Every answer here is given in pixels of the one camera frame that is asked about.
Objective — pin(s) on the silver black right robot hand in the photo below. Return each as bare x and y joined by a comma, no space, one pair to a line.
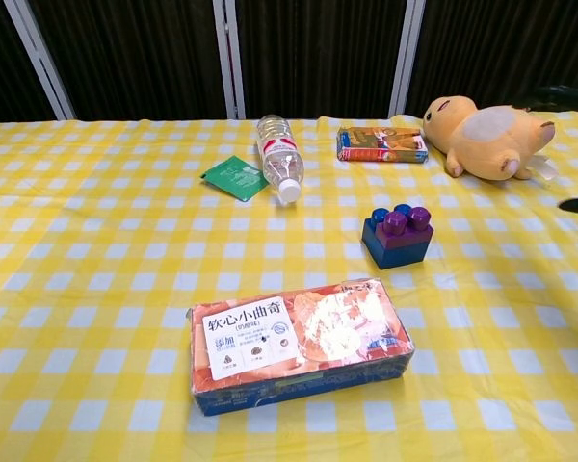
563,95

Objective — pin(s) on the purple two-stud toy brick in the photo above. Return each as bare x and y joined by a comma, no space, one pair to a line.
404,228

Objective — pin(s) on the yellow plush toy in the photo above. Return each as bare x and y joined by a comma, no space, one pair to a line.
486,139

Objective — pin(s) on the small orange snack box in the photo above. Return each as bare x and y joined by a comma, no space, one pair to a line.
380,144

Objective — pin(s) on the blue four-stud toy brick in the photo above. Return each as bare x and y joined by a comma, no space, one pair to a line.
397,257

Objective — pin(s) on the clear plastic water bottle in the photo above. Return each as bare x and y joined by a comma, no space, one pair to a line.
279,159

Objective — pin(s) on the green foil packet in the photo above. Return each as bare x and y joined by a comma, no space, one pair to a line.
233,178

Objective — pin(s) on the large orange cookie box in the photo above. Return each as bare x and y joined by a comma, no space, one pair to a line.
289,346

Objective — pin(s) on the yellow white checkered tablecloth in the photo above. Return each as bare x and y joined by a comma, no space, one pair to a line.
101,250

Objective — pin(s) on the white partition post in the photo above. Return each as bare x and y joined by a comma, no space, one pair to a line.
229,58
407,58
38,58

